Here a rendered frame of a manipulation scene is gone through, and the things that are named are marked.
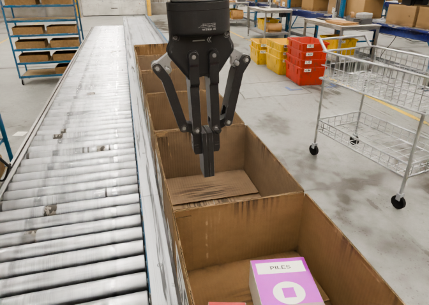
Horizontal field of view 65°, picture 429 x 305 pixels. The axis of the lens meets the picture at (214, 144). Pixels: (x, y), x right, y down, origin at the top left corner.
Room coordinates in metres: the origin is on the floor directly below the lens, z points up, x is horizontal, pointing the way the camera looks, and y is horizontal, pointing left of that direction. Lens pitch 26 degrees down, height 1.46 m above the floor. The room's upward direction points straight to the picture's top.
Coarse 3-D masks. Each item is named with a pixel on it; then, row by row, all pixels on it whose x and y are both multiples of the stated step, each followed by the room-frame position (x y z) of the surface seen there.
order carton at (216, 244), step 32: (192, 224) 0.55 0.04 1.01; (224, 224) 0.57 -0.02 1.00; (256, 224) 0.59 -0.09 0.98; (288, 224) 0.60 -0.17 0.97; (320, 224) 0.54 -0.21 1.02; (192, 256) 0.55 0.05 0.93; (224, 256) 0.57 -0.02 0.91; (256, 256) 0.59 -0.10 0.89; (288, 256) 0.59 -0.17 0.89; (320, 256) 0.52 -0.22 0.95; (352, 256) 0.44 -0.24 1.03; (192, 288) 0.50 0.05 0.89; (224, 288) 0.50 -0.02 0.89; (320, 288) 0.50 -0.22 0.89; (352, 288) 0.42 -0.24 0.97; (384, 288) 0.37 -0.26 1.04
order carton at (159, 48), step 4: (144, 44) 2.47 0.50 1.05; (148, 44) 2.48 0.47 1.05; (152, 44) 2.49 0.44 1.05; (156, 44) 2.49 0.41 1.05; (160, 44) 2.50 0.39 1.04; (164, 44) 2.51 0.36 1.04; (136, 48) 2.45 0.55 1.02; (140, 48) 2.46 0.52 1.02; (144, 48) 2.47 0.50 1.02; (148, 48) 2.48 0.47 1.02; (152, 48) 2.48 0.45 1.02; (156, 48) 2.49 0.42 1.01; (160, 48) 2.50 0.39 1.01; (164, 48) 2.51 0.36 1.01; (136, 52) 2.17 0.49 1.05; (140, 52) 2.46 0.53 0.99; (144, 52) 2.47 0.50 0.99; (148, 52) 2.48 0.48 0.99; (152, 52) 2.48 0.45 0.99; (156, 52) 2.49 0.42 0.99; (160, 52) 2.50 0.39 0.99; (164, 52) 2.51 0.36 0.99; (136, 56) 2.16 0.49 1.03; (136, 60) 2.21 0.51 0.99; (136, 64) 2.31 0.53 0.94
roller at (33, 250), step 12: (132, 228) 0.85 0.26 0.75; (60, 240) 0.80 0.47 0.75; (72, 240) 0.80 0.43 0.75; (84, 240) 0.80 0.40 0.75; (96, 240) 0.80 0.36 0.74; (108, 240) 0.81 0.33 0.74; (120, 240) 0.81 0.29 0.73; (132, 240) 0.82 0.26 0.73; (0, 252) 0.75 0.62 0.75; (12, 252) 0.75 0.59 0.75; (24, 252) 0.75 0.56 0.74; (36, 252) 0.76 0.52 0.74; (48, 252) 0.76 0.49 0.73; (60, 252) 0.77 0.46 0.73
